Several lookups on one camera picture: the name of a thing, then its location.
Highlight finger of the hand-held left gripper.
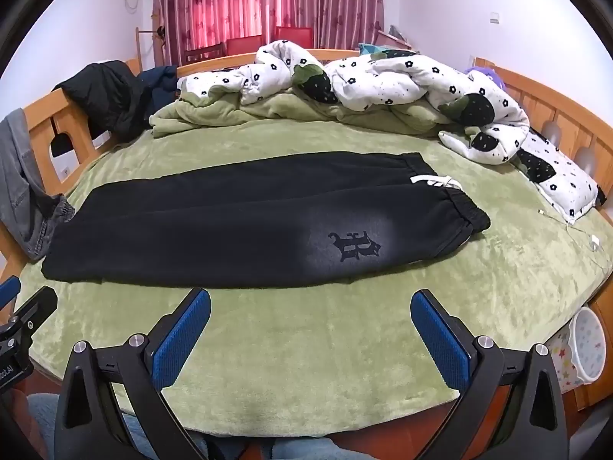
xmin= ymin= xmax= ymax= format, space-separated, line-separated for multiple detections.
xmin=13 ymin=286 xmax=59 ymax=342
xmin=0 ymin=276 xmax=21 ymax=308

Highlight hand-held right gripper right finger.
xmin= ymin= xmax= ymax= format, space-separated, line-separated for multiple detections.
xmin=410 ymin=289 xmax=570 ymax=460

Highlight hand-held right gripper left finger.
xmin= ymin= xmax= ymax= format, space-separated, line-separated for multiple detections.
xmin=52 ymin=287 xmax=214 ymax=460

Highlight black pants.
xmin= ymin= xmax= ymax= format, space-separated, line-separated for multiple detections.
xmin=42 ymin=151 xmax=492 ymax=289

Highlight grey jeans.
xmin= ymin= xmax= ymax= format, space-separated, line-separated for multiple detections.
xmin=0 ymin=108 xmax=76 ymax=262

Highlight green plush bed blanket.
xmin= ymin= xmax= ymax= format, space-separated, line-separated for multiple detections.
xmin=12 ymin=117 xmax=613 ymax=439

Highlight white mesh waste bin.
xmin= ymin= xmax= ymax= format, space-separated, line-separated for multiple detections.
xmin=546 ymin=307 xmax=608 ymax=394

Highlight white floral pillow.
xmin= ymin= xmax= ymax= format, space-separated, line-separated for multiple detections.
xmin=510 ymin=134 xmax=600 ymax=223

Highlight black jacket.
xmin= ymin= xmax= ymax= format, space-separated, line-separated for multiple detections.
xmin=54 ymin=60 xmax=159 ymax=137

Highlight navy blue garment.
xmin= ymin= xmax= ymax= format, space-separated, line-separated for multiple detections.
xmin=136 ymin=64 xmax=179 ymax=106

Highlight white floral quilt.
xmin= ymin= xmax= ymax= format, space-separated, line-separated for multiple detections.
xmin=149 ymin=41 xmax=531 ymax=166

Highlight wooden coat rack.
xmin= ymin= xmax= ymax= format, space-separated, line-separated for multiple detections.
xmin=135 ymin=13 xmax=168 ymax=75

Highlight brown wooden chair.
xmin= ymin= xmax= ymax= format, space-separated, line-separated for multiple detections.
xmin=184 ymin=43 xmax=226 ymax=64

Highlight red chair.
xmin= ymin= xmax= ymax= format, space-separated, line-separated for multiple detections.
xmin=275 ymin=26 xmax=313 ymax=49
xmin=225 ymin=34 xmax=263 ymax=56

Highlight red striped curtain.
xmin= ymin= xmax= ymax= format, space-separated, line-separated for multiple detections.
xmin=152 ymin=0 xmax=386 ymax=65

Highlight white charging cable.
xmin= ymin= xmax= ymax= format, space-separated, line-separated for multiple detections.
xmin=539 ymin=208 xmax=613 ymax=274

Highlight wooden bed frame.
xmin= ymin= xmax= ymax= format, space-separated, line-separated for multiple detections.
xmin=0 ymin=48 xmax=613 ymax=413

